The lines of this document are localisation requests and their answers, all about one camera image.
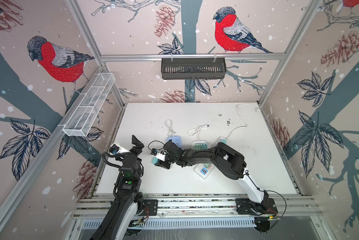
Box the blue square power socket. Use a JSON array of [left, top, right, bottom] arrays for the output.
[[167, 136, 182, 148]]

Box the white square power socket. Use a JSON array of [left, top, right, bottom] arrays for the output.
[[192, 140, 208, 151]]

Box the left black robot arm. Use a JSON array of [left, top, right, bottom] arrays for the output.
[[90, 136, 144, 240]]

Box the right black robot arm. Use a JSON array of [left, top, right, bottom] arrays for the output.
[[163, 141, 278, 216]]

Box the white colourful power strip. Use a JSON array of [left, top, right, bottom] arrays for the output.
[[193, 137, 226, 180]]

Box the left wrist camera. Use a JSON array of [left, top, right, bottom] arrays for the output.
[[109, 143, 130, 155]]

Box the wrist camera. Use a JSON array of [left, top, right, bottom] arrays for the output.
[[151, 149, 166, 161], [109, 143, 130, 155]]

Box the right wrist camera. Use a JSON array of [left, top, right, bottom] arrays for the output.
[[151, 149, 166, 161]]

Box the blue socket white cable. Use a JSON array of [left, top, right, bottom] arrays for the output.
[[164, 119, 177, 137]]

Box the white wire mesh shelf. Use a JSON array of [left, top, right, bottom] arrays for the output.
[[63, 73, 115, 137]]

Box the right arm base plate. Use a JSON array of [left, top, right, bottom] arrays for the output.
[[235, 190, 278, 216]]

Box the white power strip cable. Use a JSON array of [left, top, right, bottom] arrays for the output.
[[225, 103, 261, 140]]

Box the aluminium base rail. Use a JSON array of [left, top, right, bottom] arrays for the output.
[[74, 193, 288, 219]]

